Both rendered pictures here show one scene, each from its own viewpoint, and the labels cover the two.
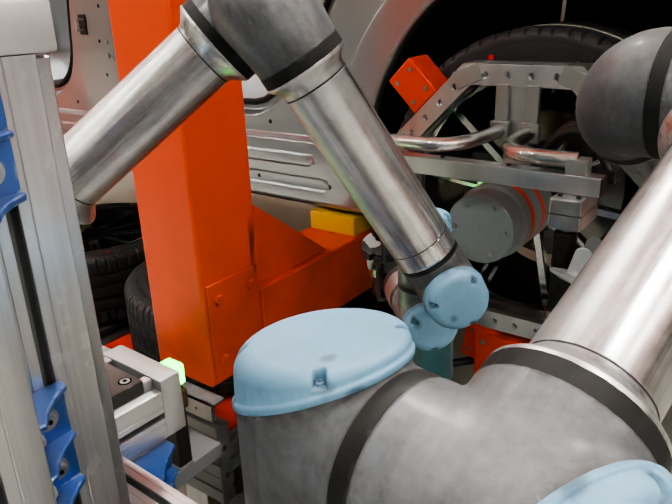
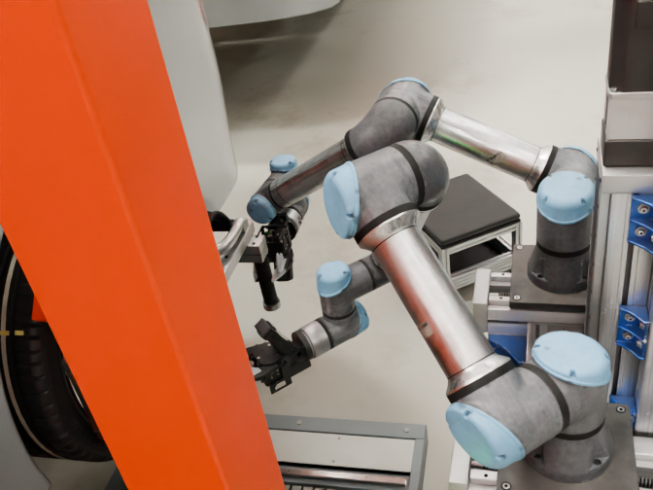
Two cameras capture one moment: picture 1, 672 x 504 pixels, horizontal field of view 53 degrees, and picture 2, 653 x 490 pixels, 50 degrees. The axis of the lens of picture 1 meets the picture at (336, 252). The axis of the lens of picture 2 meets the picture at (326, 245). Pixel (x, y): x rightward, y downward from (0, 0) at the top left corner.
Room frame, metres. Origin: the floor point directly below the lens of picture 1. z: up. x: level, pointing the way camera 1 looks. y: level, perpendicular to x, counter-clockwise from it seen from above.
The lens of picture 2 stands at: (1.27, 1.03, 1.84)
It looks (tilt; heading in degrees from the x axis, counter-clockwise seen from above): 34 degrees down; 251
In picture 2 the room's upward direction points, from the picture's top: 10 degrees counter-clockwise
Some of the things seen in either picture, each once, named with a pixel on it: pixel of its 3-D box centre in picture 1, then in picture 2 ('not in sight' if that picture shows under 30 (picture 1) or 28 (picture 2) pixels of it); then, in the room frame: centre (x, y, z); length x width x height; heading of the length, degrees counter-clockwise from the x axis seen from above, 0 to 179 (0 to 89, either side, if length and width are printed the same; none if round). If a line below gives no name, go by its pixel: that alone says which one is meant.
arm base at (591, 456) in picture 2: not in sight; (567, 427); (0.69, 0.40, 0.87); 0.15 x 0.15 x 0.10
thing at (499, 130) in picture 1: (445, 118); not in sight; (1.22, -0.21, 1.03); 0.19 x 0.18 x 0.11; 143
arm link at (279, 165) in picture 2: not in sight; (283, 180); (0.81, -0.58, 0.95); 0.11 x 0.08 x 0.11; 45
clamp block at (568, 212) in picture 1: (573, 206); (246, 248); (0.99, -0.37, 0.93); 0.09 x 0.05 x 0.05; 143
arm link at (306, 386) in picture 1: (331, 419); (565, 209); (0.37, 0.01, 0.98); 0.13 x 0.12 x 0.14; 45
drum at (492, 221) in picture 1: (502, 214); not in sight; (1.20, -0.32, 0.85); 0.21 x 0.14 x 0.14; 143
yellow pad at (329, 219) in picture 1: (347, 215); not in sight; (1.67, -0.03, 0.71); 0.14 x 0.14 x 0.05; 53
